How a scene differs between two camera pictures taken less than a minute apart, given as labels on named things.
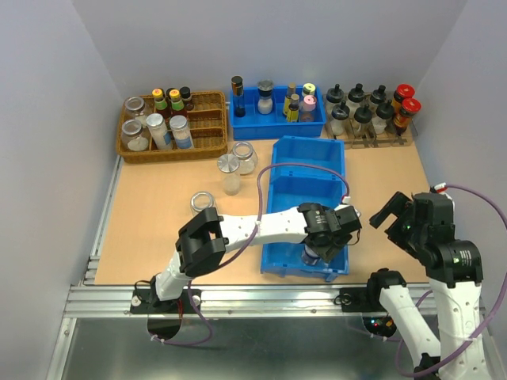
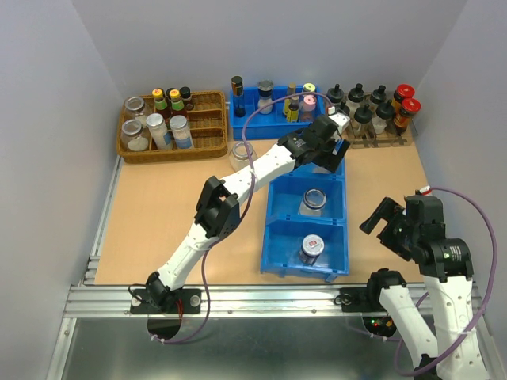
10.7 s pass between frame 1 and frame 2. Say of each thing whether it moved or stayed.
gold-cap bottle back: stayed
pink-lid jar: stayed
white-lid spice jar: stayed
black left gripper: moved
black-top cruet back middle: stayed
